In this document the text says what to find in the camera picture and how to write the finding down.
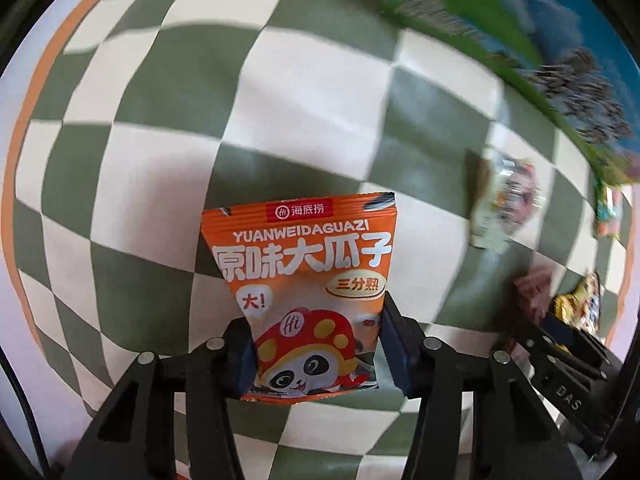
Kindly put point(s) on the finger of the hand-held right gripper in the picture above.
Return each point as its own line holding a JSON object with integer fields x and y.
{"x": 562, "y": 327}
{"x": 545, "y": 352}

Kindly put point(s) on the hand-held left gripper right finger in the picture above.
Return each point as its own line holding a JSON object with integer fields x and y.
{"x": 395, "y": 355}

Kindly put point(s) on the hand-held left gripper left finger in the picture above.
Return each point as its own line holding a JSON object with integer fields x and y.
{"x": 245, "y": 360}

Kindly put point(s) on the yellow panda snack packet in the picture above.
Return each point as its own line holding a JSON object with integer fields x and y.
{"x": 580, "y": 300}

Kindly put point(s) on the orange panda snack packet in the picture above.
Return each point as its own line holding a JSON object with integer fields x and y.
{"x": 300, "y": 270}

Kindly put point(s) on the printed cardboard box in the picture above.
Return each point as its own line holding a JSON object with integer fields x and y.
{"x": 500, "y": 10}

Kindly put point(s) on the dark red snack packet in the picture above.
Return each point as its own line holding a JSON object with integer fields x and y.
{"x": 535, "y": 290}

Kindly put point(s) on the colourful candy bag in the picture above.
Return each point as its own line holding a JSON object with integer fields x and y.
{"x": 607, "y": 210}

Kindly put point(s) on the clear wrapped snack packet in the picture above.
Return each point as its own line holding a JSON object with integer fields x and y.
{"x": 505, "y": 200}

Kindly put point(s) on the green white checkered mat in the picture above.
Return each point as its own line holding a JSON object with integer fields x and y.
{"x": 150, "y": 110}

